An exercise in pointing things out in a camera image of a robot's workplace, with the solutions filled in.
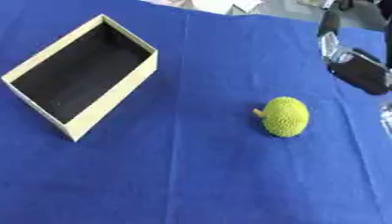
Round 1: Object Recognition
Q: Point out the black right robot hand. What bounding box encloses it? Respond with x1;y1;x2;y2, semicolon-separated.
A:
315;10;392;96

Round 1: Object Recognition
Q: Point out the yellow-green bumpy toy fruit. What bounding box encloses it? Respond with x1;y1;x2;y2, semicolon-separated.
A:
251;96;312;138

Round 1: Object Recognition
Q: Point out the tan cardboard box, dark inside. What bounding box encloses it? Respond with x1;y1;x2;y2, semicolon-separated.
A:
0;13;159;143

